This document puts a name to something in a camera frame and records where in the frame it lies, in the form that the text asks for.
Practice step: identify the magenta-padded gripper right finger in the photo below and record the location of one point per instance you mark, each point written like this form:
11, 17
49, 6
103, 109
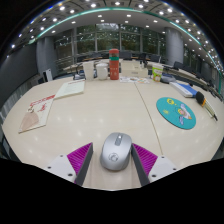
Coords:
148, 160

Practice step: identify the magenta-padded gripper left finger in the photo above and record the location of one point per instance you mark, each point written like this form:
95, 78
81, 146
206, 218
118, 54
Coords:
77, 158

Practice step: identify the silver computer mouse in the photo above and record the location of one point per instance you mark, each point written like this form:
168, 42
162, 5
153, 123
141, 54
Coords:
115, 154

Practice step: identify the round teal cartoon mouse pad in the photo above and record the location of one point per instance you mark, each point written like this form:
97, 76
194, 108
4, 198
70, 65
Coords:
176, 113

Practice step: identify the red-printed paper leaflet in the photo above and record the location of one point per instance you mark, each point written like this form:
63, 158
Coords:
36, 113

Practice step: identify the white paper booklet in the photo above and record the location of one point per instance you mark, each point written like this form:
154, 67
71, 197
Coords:
70, 89

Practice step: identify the blue and white book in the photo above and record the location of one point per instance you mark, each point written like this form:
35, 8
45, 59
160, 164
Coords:
184, 89

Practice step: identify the black handheld microphone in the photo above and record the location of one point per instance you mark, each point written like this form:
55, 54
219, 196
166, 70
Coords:
201, 98

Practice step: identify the black carrying case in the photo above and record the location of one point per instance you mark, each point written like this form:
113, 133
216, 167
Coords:
167, 79

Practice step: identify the printed paper cup with straw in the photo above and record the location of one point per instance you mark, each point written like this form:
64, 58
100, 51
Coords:
157, 73

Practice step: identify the white paper cup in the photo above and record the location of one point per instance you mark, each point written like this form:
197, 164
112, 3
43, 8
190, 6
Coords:
88, 71

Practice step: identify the white mug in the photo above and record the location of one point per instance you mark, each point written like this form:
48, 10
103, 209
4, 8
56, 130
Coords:
102, 71

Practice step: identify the white cardboard box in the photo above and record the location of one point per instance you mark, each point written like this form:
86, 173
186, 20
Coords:
131, 69

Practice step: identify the red drink bottle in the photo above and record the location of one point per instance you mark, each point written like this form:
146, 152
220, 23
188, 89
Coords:
114, 66

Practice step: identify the ceiling lights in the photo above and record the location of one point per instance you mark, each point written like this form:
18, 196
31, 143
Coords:
100, 15

